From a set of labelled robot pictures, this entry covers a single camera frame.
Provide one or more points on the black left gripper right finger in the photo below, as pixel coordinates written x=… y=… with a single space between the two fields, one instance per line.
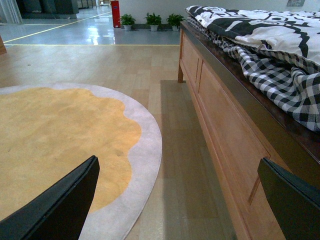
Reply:
x=294 y=202

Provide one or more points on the wooden bed frame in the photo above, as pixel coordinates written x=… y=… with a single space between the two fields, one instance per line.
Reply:
x=241 y=126

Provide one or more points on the potted green plant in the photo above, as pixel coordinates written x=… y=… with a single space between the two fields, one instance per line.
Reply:
x=154 y=21
x=127 y=21
x=174 y=21

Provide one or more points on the round yellow and grey rug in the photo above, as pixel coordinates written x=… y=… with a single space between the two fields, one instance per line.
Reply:
x=46 y=131

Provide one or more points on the middle potted green plant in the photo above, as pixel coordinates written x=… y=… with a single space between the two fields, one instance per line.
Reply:
x=154 y=21

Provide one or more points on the left potted green plant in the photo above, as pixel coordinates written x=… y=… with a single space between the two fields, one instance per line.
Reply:
x=127 y=21

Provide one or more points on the black white checkered blanket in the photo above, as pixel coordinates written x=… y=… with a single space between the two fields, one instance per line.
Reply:
x=293 y=90

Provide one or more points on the right potted green plant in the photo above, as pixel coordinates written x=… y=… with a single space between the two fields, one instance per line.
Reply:
x=174 y=21

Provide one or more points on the red cylindrical bin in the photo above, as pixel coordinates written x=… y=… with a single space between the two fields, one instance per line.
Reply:
x=115 y=13

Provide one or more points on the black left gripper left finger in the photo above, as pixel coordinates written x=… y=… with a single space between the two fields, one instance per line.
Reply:
x=59 y=213

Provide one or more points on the black and white patterned duvet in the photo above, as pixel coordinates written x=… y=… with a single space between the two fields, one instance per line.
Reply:
x=296 y=33

